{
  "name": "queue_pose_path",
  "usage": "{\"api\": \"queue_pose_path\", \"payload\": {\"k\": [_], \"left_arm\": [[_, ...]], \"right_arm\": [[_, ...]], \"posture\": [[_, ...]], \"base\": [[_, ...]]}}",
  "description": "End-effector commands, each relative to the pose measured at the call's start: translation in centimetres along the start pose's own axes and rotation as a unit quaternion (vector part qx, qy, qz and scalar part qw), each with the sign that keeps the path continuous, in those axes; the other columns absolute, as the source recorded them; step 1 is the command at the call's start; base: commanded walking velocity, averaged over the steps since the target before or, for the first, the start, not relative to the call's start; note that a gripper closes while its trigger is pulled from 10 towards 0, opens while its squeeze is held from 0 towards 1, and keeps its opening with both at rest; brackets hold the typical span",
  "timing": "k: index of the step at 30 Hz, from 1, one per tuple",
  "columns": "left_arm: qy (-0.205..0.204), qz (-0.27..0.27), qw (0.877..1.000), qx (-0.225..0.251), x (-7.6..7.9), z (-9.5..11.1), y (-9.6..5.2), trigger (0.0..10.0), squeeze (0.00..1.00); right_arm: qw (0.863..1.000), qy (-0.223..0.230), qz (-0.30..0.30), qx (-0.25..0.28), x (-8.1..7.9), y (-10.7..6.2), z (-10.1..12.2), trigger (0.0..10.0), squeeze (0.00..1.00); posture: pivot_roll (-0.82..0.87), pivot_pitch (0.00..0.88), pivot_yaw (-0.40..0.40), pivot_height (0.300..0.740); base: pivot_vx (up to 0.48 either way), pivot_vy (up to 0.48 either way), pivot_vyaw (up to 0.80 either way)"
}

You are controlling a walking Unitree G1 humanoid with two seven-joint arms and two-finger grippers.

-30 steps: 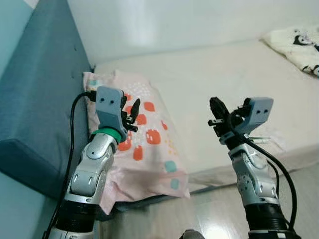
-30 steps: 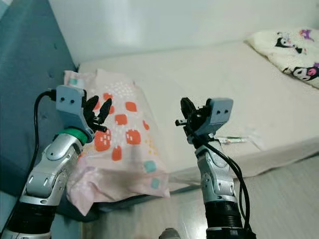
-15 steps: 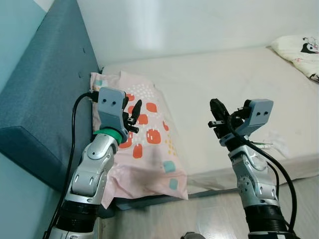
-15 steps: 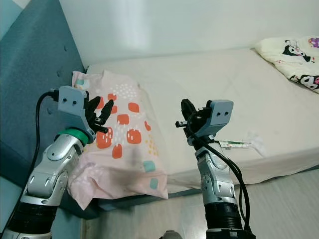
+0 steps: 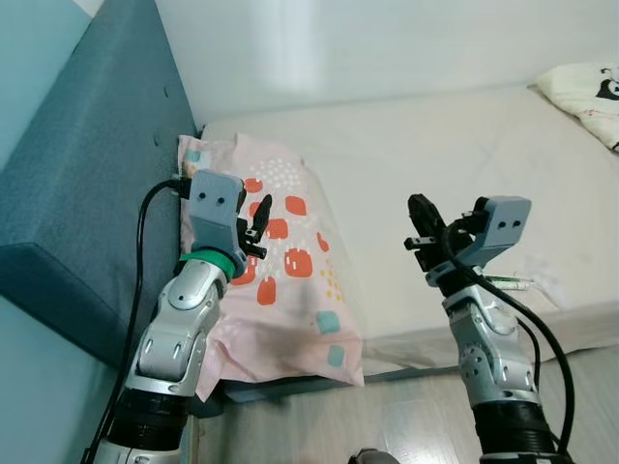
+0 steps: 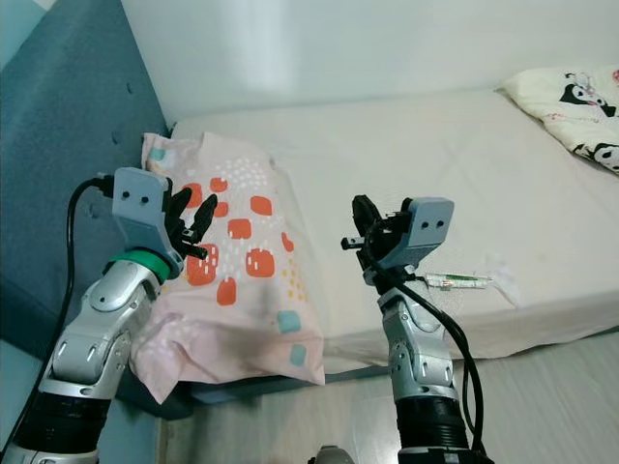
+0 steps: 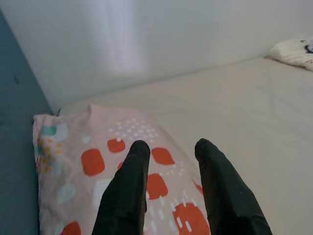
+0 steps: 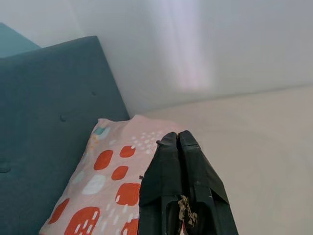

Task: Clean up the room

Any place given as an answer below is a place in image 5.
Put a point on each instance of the white green toothpaste tube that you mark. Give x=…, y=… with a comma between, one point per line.
x=508, y=283

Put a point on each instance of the grey right robot leg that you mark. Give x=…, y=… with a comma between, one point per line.
x=372, y=457

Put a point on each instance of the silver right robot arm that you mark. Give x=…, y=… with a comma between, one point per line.
x=493, y=358

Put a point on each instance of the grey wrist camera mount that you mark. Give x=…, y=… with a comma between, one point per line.
x=215, y=208
x=503, y=227

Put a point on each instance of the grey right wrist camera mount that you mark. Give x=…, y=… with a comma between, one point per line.
x=503, y=227

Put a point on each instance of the pink pillow orange spots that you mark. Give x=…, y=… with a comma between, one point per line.
x=290, y=309

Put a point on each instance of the white tissue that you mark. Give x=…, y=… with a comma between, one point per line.
x=546, y=285

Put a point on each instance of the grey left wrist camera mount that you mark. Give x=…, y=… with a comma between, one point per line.
x=215, y=208

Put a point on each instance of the cream cartoon print comforter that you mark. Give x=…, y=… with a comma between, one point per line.
x=585, y=97

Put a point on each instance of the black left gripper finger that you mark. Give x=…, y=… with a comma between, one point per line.
x=246, y=217
x=262, y=217

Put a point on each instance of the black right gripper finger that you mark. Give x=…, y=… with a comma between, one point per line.
x=426, y=217

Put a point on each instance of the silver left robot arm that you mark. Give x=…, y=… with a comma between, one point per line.
x=169, y=338

